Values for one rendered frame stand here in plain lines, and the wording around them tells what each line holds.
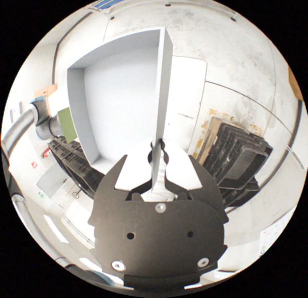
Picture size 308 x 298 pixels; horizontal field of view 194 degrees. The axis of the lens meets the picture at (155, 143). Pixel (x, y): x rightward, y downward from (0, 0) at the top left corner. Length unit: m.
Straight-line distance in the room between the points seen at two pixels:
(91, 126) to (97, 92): 0.10
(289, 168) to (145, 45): 2.57
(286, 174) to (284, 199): 0.47
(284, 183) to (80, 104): 2.73
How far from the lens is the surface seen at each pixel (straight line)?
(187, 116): 0.32
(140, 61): 0.16
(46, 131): 0.64
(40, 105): 0.62
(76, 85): 0.25
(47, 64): 3.91
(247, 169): 0.95
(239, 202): 1.53
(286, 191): 2.52
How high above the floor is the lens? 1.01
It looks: 54 degrees down
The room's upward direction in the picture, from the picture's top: 151 degrees counter-clockwise
